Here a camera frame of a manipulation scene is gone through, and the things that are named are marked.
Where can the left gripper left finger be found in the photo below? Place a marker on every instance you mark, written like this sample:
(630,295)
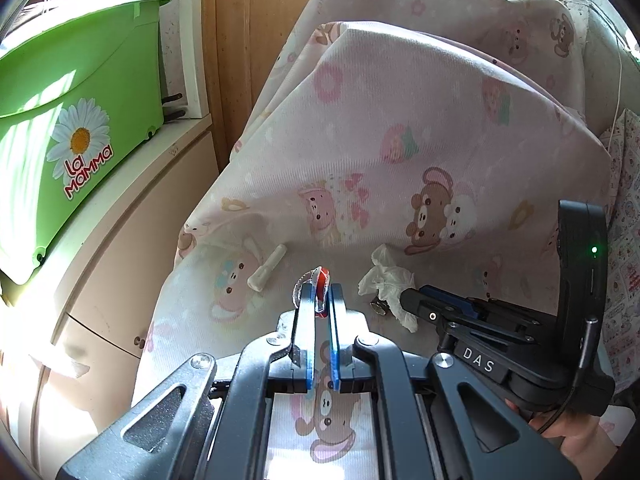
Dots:
(304,339)

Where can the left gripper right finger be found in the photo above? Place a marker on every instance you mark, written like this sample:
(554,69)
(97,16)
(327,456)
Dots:
(341,340)

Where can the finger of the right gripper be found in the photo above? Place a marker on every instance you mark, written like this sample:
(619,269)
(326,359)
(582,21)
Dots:
(464,305)

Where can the white tissue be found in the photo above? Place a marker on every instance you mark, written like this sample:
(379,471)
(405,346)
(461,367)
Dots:
(388,281)

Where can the red white candy wrapper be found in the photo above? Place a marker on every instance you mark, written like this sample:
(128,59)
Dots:
(319,279)

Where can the small white plastic tube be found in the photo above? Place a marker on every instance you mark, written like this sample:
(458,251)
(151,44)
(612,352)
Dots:
(259,279)

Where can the person's right hand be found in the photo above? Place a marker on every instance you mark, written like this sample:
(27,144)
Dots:
(585,443)

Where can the pink bear bed sheet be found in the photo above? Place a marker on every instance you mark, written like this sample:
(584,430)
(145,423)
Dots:
(206,305)

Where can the patchwork print blanket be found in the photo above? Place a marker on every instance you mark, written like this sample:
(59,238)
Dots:
(621,314)

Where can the cream cabinet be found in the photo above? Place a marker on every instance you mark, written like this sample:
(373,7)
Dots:
(72,337)

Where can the rear pink bear pillow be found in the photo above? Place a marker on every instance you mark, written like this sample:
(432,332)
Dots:
(539,38)

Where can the green La Mamma storage box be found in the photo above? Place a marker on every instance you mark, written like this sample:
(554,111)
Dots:
(51,160)

